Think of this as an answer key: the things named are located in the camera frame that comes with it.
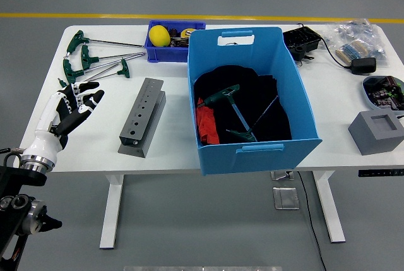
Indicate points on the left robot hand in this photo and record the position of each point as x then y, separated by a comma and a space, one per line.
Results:
47, 138

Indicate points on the grey metal tool holder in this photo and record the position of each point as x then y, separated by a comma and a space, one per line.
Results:
139, 122

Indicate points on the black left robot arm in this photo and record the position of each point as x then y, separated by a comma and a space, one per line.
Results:
19, 208

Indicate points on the large blue plastic box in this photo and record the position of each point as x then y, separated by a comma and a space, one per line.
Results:
252, 155

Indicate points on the white table leg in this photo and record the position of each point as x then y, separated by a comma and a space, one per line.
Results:
110, 214
331, 214

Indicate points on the small blue parts bin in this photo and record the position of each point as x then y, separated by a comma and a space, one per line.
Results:
164, 53

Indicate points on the yellow lemon-shaped object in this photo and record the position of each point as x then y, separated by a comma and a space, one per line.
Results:
158, 35

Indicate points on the red cloth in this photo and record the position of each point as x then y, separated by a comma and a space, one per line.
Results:
206, 122

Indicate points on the dark hardware pile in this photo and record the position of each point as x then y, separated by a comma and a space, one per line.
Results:
179, 43

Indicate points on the yellow tape measure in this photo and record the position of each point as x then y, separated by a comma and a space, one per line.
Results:
186, 33

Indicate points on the black cloth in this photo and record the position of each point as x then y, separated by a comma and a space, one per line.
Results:
277, 119

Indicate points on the metal floor socket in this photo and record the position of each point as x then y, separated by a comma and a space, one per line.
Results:
281, 175

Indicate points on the square metal floor plate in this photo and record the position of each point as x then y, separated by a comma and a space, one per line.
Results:
285, 198

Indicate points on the black plastic tray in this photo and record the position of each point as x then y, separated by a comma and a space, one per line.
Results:
301, 40

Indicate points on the grey foam block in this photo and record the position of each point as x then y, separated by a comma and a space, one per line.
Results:
363, 132

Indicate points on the taped resistor strip bundle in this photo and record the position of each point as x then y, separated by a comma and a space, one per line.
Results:
352, 51

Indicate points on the light blue oval tray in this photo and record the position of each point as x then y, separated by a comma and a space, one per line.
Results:
366, 97

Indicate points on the black power adapter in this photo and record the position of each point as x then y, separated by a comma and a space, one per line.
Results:
363, 65

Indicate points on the clear plastic parts bag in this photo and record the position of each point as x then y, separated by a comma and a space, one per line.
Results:
353, 31

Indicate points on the black table control panel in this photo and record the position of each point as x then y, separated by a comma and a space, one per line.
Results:
378, 172

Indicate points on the electronic components pile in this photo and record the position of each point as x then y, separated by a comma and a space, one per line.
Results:
385, 92

